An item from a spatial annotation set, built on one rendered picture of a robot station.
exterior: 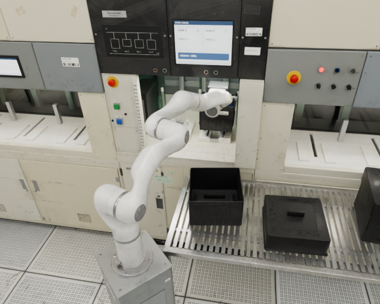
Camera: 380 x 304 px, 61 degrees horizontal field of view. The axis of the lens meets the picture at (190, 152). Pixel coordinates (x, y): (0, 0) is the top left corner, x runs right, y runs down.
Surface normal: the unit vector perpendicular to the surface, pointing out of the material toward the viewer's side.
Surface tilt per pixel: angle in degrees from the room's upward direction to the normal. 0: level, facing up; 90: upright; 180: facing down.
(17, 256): 0
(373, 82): 90
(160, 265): 0
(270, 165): 90
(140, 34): 90
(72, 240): 0
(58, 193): 90
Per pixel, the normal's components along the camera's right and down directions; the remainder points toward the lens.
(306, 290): -0.03, -0.82
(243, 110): -0.18, 0.57
